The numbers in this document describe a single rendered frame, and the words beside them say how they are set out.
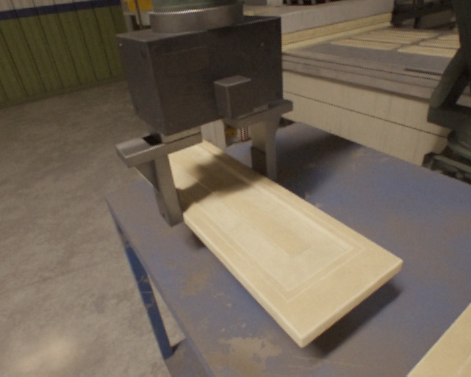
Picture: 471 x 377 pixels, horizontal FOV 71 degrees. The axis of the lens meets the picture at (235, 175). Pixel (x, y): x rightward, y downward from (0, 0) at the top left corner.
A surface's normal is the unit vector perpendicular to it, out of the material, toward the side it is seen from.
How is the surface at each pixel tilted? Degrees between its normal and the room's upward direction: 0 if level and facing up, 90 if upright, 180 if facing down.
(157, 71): 90
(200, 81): 90
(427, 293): 0
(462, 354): 0
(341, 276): 0
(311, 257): 11
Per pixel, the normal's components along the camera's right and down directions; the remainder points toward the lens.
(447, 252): -0.09, -0.86
